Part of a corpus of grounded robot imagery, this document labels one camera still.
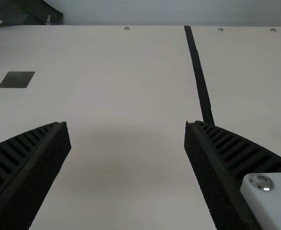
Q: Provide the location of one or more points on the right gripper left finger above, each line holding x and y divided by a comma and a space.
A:
27, 167

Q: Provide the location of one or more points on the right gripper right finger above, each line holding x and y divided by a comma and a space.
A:
226, 172

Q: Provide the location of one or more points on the small square scanner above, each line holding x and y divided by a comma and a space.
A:
17, 79

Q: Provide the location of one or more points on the black strip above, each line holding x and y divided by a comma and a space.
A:
198, 72

